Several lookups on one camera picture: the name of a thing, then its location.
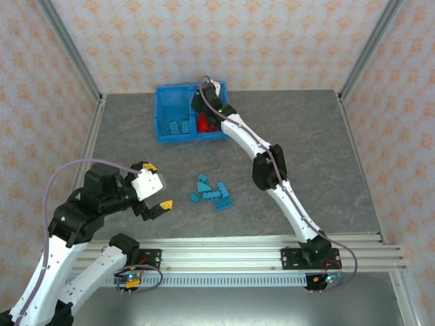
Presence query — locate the aluminium frame post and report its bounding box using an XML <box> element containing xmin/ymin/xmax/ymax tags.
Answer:
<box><xmin>338</xmin><ymin>0</ymin><xmax>407</xmax><ymax>103</ymax></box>
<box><xmin>35</xmin><ymin>0</ymin><xmax>105</xmax><ymax>103</ymax></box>

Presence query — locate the grey slotted cable duct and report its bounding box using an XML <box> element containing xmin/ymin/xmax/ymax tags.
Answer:
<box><xmin>64</xmin><ymin>274</ymin><xmax>309</xmax><ymax>289</ymax></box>

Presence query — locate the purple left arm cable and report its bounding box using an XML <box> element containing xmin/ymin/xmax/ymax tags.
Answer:
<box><xmin>13</xmin><ymin>159</ymin><xmax>164</xmax><ymax>319</ymax></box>

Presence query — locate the circuit board yellow connector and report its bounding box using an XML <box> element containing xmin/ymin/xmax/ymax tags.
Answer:
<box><xmin>114</xmin><ymin>271</ymin><xmax>143</xmax><ymax>290</ymax></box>

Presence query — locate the aluminium side rail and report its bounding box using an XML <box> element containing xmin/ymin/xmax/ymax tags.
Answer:
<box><xmin>337</xmin><ymin>91</ymin><xmax>388</xmax><ymax>245</ymax></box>
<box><xmin>54</xmin><ymin>93</ymin><xmax>108</xmax><ymax>245</ymax></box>

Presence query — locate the blue plastic bin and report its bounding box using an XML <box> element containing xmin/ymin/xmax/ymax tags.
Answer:
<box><xmin>192</xmin><ymin>80</ymin><xmax>229</xmax><ymax>143</ymax></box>
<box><xmin>155</xmin><ymin>84</ymin><xmax>195</xmax><ymax>145</ymax></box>

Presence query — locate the aluminium frame leg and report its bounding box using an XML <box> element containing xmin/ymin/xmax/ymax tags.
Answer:
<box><xmin>390</xmin><ymin>271</ymin><xmax>424</xmax><ymax>326</ymax></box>

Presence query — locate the small circuit board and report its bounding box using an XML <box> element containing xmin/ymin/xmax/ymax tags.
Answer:
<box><xmin>312</xmin><ymin>271</ymin><xmax>345</xmax><ymax>287</ymax></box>

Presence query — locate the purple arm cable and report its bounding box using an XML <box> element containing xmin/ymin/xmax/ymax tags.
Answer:
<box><xmin>13</xmin><ymin>159</ymin><xmax>164</xmax><ymax>319</ymax></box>
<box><xmin>198</xmin><ymin>75</ymin><xmax>358</xmax><ymax>292</ymax></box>

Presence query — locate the grey metal panel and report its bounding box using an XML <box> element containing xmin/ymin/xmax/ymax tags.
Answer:
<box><xmin>67</xmin><ymin>287</ymin><xmax>405</xmax><ymax>326</ymax></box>

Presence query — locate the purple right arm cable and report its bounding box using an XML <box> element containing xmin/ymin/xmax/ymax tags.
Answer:
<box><xmin>198</xmin><ymin>75</ymin><xmax>358</xmax><ymax>292</ymax></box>

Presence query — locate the aluminium table edge rail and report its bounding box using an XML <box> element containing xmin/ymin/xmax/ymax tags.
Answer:
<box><xmin>56</xmin><ymin>232</ymin><xmax>388</xmax><ymax>249</ymax></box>

